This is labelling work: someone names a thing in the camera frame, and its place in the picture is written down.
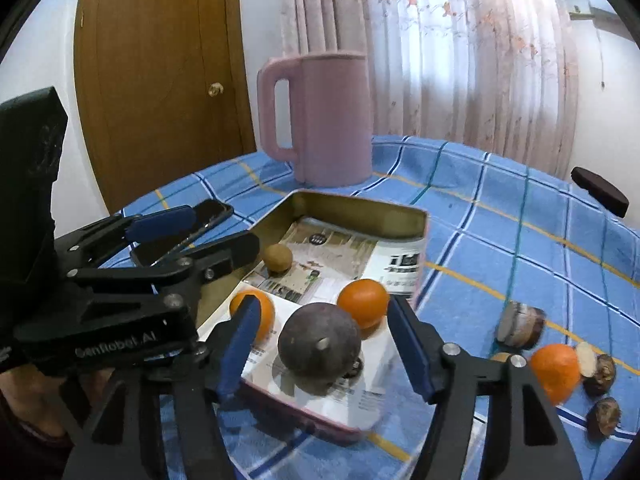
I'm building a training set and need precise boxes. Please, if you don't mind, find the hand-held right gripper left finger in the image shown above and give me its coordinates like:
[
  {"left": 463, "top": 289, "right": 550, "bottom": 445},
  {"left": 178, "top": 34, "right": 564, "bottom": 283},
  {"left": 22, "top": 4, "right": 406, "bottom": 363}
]
[{"left": 60, "top": 294, "right": 263, "bottom": 480}]

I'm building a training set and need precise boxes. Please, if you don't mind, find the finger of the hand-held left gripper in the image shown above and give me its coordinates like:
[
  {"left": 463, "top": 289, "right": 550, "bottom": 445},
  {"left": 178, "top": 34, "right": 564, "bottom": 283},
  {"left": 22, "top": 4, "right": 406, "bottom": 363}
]
[
  {"left": 65, "top": 230, "right": 262, "bottom": 312},
  {"left": 54, "top": 204, "right": 199, "bottom": 262}
]

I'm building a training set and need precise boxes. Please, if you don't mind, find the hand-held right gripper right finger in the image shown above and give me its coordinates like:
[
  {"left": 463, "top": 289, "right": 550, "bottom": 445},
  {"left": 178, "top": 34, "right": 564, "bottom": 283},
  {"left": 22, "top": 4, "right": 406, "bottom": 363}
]
[{"left": 386, "top": 296, "right": 586, "bottom": 480}]

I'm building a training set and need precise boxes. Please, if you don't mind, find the purple passion fruit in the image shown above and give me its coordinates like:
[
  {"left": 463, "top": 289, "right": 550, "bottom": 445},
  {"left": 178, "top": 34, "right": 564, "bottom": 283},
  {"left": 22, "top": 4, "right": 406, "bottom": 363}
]
[{"left": 277, "top": 302, "right": 362, "bottom": 393}]

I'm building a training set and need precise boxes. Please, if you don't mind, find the metal tin box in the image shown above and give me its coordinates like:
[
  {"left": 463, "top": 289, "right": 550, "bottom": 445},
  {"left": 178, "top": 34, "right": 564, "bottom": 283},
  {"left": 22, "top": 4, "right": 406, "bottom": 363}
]
[{"left": 195, "top": 189, "right": 430, "bottom": 446}]

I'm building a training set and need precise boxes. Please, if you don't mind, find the person's left forearm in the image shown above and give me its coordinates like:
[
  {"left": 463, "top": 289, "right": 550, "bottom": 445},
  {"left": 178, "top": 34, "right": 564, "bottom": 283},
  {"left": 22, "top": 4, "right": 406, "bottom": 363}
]
[{"left": 0, "top": 365, "right": 116, "bottom": 480}]

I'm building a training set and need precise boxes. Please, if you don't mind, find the black smartphone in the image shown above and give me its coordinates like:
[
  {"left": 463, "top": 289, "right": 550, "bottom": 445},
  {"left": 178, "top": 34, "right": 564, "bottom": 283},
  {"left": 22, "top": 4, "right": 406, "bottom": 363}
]
[{"left": 131, "top": 199, "right": 236, "bottom": 267}]

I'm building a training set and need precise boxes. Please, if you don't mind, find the orange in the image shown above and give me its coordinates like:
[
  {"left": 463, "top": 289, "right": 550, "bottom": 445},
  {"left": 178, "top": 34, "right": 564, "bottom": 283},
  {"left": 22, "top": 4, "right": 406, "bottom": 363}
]
[
  {"left": 336, "top": 278, "right": 391, "bottom": 333},
  {"left": 529, "top": 343, "right": 582, "bottom": 406},
  {"left": 229, "top": 288, "right": 276, "bottom": 346}
]

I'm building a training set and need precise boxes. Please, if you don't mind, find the small brown round fruit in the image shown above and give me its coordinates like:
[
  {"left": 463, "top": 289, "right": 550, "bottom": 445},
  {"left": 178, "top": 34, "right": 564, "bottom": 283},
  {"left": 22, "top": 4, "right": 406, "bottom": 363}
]
[{"left": 263, "top": 243, "right": 294, "bottom": 276}]

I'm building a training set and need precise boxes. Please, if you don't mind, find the printed paper liner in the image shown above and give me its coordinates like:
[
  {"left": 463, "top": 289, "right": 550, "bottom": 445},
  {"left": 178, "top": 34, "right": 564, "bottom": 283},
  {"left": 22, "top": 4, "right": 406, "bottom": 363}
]
[{"left": 200, "top": 216, "right": 426, "bottom": 433}]

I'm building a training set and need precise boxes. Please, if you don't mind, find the wooden door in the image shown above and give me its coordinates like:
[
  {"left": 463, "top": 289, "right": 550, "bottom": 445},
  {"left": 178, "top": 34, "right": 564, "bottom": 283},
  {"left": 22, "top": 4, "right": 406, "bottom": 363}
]
[{"left": 73, "top": 0, "right": 257, "bottom": 216}]

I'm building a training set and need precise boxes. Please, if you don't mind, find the blue plaid tablecloth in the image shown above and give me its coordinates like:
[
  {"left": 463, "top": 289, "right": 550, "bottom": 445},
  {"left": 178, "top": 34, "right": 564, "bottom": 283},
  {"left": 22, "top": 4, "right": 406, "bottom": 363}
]
[{"left": 107, "top": 134, "right": 640, "bottom": 480}]

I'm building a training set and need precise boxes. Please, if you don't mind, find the pink kettle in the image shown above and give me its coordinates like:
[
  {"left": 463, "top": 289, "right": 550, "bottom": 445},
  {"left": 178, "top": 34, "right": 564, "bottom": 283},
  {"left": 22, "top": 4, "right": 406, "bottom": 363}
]
[{"left": 256, "top": 51, "right": 374, "bottom": 187}]

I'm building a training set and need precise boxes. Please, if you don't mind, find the dark brown chair back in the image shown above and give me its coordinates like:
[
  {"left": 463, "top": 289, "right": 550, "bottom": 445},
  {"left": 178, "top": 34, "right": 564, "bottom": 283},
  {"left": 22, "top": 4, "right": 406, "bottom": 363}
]
[{"left": 571, "top": 166, "right": 630, "bottom": 218}]

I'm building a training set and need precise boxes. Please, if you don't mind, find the floral sheer curtain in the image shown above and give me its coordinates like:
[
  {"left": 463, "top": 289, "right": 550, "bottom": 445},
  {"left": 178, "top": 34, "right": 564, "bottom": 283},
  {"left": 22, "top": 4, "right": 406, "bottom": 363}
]
[{"left": 277, "top": 0, "right": 581, "bottom": 181}]

